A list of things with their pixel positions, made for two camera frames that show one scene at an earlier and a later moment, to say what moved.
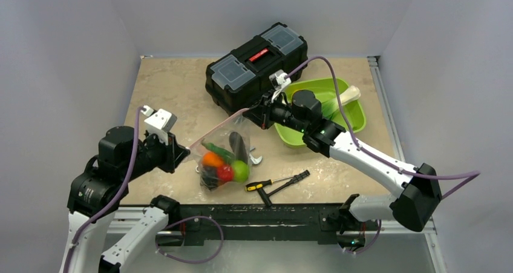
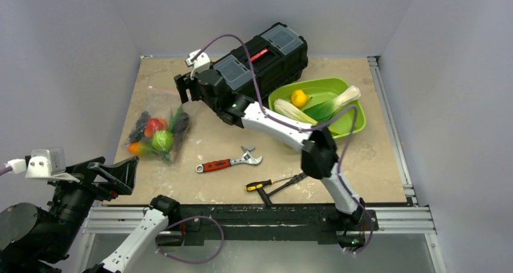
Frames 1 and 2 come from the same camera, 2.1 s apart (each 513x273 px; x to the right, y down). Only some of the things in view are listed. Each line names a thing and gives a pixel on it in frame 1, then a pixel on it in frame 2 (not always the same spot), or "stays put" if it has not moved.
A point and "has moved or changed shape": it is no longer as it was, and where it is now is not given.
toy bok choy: (330, 108) stays put
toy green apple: (241, 171) has moved or changed shape
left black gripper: (173, 152) -> (120, 175)
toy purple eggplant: (237, 145) -> (182, 123)
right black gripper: (261, 111) -> (192, 84)
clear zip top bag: (224, 156) has moved or changed shape
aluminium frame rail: (391, 227) stays put
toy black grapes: (210, 178) has moved or changed shape
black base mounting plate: (320, 221) stays put
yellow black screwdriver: (259, 184) stays put
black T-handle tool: (296, 177) stays put
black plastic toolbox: (235, 83) stays put
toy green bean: (213, 148) -> (173, 119)
